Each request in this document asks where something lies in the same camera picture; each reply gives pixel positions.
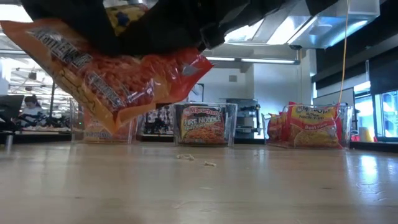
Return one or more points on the orange Saucy Noods packet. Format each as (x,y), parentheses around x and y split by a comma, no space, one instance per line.
(93,130)
(124,84)

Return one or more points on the patterned fabric panel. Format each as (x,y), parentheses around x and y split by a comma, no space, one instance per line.
(161,116)

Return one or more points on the grey machine cabinet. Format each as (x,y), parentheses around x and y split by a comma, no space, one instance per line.
(248,118)

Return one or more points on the clear plastic bin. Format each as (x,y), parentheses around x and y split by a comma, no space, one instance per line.
(77,130)
(231,124)
(346,124)

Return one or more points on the noodle crumb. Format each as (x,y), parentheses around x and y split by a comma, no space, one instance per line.
(210,164)
(186,157)

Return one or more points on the person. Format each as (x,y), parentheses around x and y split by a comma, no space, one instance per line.
(31,107)

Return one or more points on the dark work table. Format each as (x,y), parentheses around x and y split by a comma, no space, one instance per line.
(46,137)

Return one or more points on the pale yellow roll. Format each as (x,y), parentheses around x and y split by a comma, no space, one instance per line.
(365,135)

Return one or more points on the black office chair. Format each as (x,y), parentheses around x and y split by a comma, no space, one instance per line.
(11,109)

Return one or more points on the glass window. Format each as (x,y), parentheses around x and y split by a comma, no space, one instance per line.
(388,112)

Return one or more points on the black low bench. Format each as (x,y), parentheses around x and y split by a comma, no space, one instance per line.
(373,147)

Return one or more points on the small grey wall box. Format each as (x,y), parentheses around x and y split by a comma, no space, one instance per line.
(233,78)

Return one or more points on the black gantry frame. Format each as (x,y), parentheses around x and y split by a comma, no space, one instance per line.
(52,99)

